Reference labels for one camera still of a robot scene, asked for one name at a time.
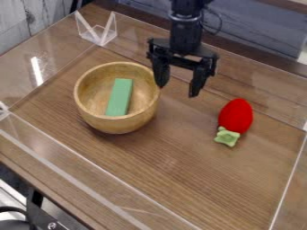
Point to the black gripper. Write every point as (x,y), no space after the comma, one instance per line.
(181,50)

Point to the red plush strawberry toy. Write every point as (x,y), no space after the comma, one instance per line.
(235,121)

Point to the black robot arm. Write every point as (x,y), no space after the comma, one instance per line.
(187,8)

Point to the wooden bowl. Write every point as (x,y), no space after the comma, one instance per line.
(92,93)

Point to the clear acrylic table guard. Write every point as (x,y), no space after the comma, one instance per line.
(167,177)

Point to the green rectangular block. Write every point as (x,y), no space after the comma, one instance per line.
(120,97)

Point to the clear acrylic corner bracket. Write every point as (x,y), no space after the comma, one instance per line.
(100,35)

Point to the black metal table bracket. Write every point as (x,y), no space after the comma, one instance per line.
(47,215)

